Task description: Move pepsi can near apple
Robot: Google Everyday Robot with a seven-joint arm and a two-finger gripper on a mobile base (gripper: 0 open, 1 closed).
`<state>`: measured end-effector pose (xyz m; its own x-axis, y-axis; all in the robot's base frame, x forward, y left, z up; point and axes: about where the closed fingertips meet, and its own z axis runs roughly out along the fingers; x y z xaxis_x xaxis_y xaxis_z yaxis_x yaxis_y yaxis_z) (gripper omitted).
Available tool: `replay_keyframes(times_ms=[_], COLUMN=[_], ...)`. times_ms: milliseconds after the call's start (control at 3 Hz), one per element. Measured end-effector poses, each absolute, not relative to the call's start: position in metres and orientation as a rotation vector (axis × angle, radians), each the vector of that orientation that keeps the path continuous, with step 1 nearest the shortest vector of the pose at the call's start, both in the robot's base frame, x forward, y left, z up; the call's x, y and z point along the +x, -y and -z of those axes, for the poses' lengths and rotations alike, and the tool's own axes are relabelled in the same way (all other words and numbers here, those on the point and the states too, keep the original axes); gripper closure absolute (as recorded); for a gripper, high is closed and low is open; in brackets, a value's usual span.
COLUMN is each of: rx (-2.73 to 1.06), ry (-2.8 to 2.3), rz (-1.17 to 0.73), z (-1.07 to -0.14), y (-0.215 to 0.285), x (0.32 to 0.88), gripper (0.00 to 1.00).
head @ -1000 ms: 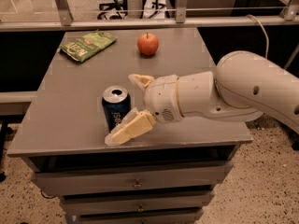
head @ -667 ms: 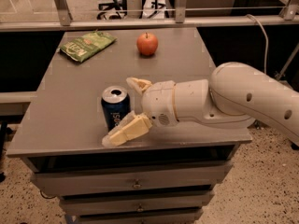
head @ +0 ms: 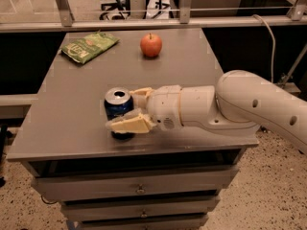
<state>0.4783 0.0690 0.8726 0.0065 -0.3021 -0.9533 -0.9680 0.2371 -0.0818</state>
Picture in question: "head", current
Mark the blue pepsi can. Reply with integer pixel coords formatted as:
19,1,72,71
103,86,136,141

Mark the white cable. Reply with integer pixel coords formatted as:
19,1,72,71
252,13,276,83

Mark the grey drawer cabinet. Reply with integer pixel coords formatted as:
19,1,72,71
6,28,260,230

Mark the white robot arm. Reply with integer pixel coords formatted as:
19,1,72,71
106,70,307,152

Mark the middle grey drawer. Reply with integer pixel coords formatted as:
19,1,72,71
61,195,220,221

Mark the grey drawer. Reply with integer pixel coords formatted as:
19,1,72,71
81,213,208,230
61,195,220,221
32,166,238,201

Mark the grey metal railing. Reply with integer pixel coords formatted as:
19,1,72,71
0,0,307,33

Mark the top grey drawer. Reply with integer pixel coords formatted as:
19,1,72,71
32,166,238,201

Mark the bottom grey drawer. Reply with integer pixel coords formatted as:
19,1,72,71
81,213,208,230

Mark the green chip bag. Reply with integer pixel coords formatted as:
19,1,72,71
61,32,119,64

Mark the black office chair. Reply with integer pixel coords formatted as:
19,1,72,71
99,0,130,20

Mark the red-orange apple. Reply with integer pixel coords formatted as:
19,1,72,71
140,34,162,58

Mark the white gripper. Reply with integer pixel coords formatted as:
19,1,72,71
106,85,182,134

